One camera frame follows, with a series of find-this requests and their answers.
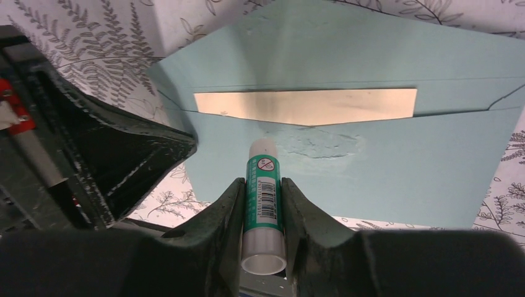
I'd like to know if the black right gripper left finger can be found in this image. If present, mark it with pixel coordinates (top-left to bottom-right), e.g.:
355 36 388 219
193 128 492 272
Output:
1 178 246 296

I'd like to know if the small glue stick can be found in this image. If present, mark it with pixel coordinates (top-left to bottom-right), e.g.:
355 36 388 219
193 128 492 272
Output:
241 138 287 275

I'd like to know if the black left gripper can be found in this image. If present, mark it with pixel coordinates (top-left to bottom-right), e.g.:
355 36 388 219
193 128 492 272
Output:
1 25 197 233

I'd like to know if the floral table mat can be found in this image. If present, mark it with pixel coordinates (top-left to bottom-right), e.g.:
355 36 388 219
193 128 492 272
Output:
1 1 524 238

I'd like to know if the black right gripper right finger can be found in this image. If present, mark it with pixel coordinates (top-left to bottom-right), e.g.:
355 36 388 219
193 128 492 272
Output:
281 178 524 296

